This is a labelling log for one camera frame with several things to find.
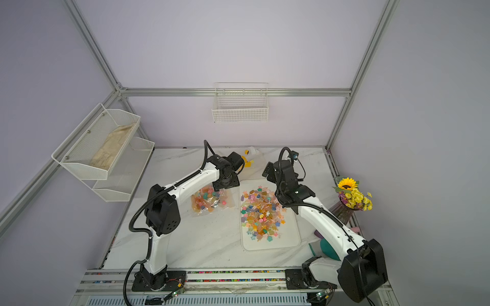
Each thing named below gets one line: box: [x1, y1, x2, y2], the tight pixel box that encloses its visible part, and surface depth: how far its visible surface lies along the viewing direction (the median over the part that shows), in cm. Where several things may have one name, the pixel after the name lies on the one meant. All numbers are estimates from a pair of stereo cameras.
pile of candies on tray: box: [240, 185, 287, 242], surface depth 92 cm
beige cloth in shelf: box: [89, 123, 136, 170], surface depth 82 cm
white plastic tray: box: [240, 178, 301, 252], surface depth 86 cm
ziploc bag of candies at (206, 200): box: [190, 184, 235, 215], surface depth 97 cm
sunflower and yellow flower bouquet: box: [331, 176, 374, 212], surface depth 73 cm
